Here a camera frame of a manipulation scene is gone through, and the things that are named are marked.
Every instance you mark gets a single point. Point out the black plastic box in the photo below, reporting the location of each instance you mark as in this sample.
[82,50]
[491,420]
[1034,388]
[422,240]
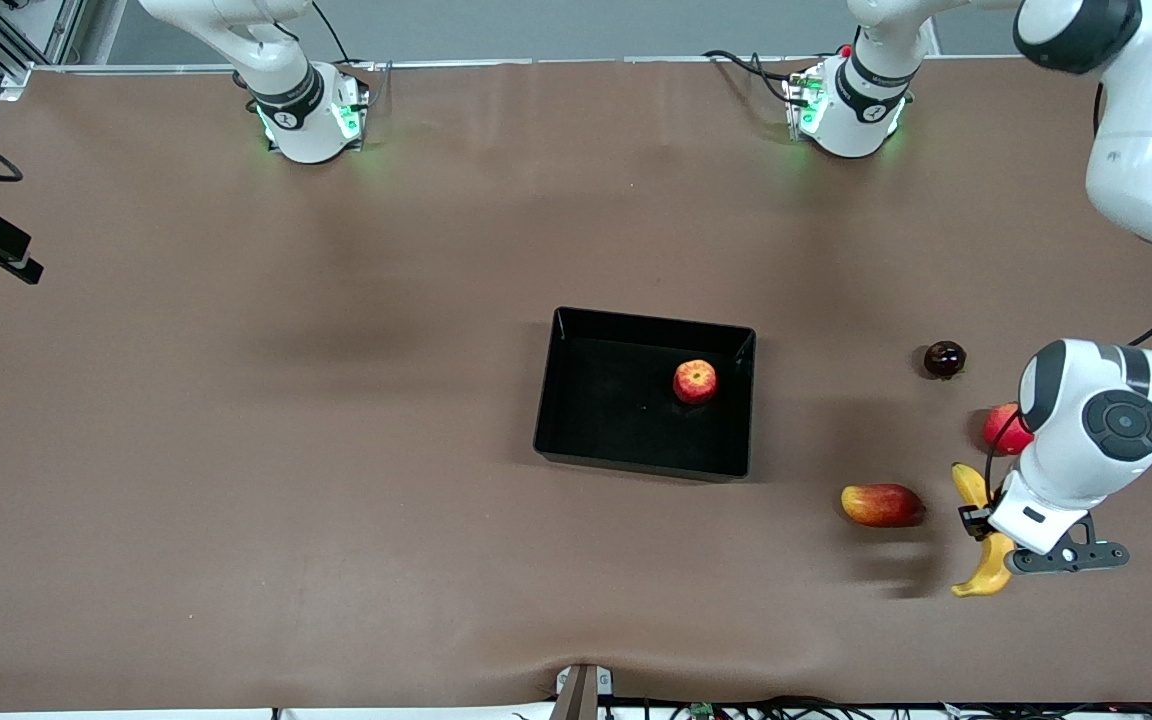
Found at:
[616,400]

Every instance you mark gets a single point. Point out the large table cover mat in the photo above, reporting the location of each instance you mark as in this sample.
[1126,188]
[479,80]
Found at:
[236,550]

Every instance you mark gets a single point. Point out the dark purple round fruit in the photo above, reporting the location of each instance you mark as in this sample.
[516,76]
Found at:
[944,359]

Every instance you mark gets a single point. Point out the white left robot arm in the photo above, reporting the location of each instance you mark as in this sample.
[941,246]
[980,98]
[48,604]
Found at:
[1146,150]

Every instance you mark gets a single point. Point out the red yellow mango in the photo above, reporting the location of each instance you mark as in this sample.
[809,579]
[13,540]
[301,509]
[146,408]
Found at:
[881,505]

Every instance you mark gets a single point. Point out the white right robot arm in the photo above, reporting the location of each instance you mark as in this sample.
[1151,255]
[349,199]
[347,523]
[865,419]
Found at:
[286,100]

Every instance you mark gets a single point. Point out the metal table edge bracket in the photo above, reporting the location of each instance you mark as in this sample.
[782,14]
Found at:
[581,695]

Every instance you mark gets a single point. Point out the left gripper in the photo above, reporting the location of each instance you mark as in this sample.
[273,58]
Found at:
[976,518]

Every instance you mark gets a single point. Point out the yellow banana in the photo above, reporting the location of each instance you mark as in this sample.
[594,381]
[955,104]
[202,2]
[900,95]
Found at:
[991,570]

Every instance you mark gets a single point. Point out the large red round fruit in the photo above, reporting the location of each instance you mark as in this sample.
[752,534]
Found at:
[1001,430]

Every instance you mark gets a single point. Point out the small red yellow apple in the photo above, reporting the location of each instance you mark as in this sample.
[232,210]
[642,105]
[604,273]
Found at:
[695,382]

